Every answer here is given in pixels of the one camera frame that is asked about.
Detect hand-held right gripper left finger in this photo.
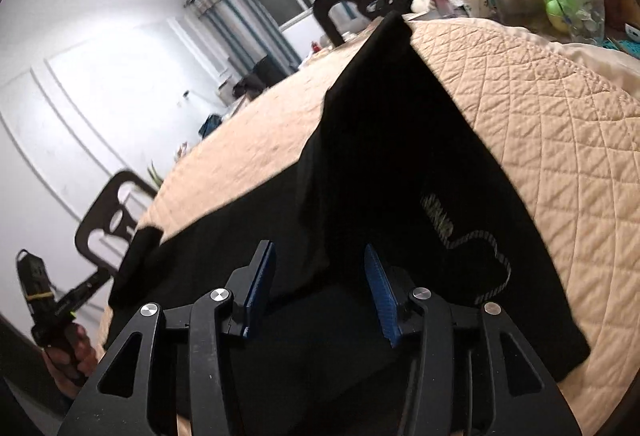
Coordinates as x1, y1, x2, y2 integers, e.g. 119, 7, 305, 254
57, 240, 277, 436

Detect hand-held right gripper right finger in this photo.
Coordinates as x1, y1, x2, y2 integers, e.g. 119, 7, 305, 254
364, 243, 583, 436

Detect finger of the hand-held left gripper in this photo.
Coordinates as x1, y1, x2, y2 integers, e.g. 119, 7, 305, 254
54, 267, 114, 318

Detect black pants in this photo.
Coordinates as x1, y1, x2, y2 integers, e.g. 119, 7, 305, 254
107, 11, 592, 436

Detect person's left forearm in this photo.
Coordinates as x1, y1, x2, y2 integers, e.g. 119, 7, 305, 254
0, 316, 76, 436

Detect person's left hand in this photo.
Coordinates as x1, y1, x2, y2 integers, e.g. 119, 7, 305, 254
42, 323, 99, 398

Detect green potted plant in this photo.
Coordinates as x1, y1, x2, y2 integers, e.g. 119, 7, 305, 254
146, 160, 165, 191

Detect black bag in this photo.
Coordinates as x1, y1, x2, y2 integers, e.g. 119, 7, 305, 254
234, 55, 292, 98

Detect beige quilted blanket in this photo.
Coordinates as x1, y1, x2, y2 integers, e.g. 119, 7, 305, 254
97, 16, 640, 436

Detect striped curtain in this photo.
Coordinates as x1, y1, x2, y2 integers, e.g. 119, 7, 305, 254
184, 0, 297, 78

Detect glass jar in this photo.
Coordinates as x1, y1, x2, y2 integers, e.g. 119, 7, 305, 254
494, 0, 549, 31

